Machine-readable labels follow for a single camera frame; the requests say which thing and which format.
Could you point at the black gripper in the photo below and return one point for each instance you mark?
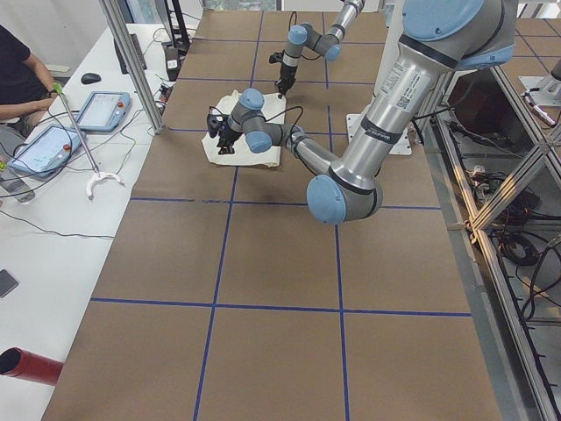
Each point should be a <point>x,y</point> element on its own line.
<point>287,73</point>
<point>227,135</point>

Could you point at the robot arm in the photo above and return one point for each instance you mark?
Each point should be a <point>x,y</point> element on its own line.
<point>438,37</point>
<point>303,36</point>

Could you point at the black power adapter with label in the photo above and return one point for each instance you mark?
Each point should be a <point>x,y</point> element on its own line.
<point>172,61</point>

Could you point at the far blue teach pendant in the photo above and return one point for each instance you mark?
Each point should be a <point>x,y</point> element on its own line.
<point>103,111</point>

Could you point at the blue teach pendant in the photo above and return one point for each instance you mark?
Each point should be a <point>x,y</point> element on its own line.
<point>45,154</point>
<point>103,111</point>

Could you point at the white reacher grabber tool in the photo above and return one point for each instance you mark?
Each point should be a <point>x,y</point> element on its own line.
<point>98,175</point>

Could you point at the black keyboard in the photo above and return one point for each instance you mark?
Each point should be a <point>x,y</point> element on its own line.
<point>138,51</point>

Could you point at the black computer mouse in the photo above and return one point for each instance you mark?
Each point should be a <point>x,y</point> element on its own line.
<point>90,78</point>

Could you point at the near blue teach pendant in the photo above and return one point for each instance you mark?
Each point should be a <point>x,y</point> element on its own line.
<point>45,154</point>

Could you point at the seated person in black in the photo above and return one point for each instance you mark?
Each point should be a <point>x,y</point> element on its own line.
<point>27,86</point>

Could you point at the clear plastic bottle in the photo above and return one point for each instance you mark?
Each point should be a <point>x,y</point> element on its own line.
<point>14,185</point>

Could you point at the black smartphone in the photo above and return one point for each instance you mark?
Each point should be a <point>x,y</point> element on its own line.
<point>7,283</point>

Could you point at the red cylinder tube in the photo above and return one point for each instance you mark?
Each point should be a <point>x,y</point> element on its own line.
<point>28,366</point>

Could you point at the aluminium frame post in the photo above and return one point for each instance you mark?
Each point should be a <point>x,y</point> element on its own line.
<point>119,30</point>

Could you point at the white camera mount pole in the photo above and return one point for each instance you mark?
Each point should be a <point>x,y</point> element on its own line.
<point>393,13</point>

